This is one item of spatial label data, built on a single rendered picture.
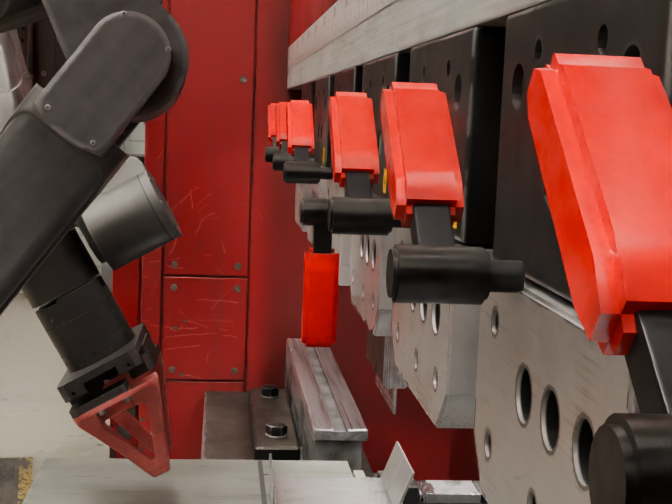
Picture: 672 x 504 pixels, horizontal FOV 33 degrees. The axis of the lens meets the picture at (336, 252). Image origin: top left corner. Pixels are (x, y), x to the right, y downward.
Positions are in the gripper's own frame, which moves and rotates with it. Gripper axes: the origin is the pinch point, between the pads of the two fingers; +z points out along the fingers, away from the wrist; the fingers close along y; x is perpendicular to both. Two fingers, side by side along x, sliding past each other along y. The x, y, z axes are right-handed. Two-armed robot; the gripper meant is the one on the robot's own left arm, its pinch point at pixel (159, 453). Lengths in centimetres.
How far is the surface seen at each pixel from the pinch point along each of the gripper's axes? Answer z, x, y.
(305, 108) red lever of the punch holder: -18.2, -23.4, 11.0
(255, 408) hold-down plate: 16, -2, 64
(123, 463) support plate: 1.3, 4.6, 8.1
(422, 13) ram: -21.1, -28.1, -31.2
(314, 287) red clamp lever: -8.7, -17.0, -15.6
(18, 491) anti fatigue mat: 60, 104, 291
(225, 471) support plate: 5.6, -2.9, 6.2
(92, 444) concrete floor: 70, 89, 352
